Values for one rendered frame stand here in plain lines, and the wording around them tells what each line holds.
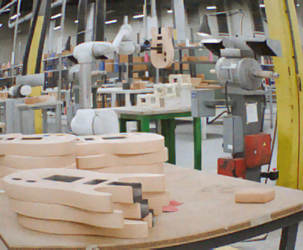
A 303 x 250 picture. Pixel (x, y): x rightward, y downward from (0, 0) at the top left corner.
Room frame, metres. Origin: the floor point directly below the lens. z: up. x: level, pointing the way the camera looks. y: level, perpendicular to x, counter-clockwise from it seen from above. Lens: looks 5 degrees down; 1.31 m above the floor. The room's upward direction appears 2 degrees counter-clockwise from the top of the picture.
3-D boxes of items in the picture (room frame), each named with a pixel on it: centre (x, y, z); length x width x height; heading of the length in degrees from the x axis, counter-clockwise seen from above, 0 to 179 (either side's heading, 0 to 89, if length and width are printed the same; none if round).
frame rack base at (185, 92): (6.14, -0.26, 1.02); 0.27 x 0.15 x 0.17; 29
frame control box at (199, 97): (5.03, -0.44, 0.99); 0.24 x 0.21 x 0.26; 29
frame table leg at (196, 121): (5.96, -0.39, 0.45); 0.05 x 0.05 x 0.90; 29
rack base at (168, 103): (6.06, -0.12, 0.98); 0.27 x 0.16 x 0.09; 29
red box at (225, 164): (4.93, -0.58, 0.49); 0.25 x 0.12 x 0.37; 29
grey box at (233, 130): (4.94, -0.59, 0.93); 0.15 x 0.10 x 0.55; 29
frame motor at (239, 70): (5.07, -0.69, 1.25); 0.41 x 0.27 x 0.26; 29
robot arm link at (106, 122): (5.35, 0.33, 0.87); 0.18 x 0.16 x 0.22; 73
